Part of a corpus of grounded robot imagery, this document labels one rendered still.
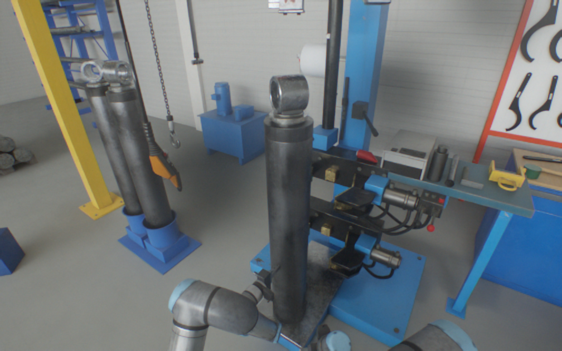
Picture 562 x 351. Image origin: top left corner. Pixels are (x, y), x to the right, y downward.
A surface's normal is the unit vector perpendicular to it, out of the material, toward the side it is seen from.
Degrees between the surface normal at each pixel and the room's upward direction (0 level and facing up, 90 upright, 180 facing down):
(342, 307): 0
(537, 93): 90
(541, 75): 90
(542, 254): 90
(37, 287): 0
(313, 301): 0
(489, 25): 90
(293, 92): 76
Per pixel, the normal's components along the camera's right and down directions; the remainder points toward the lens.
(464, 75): -0.56, 0.42
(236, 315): 0.54, -0.23
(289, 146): -0.04, 0.50
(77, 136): 0.83, 0.27
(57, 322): -0.02, -0.87
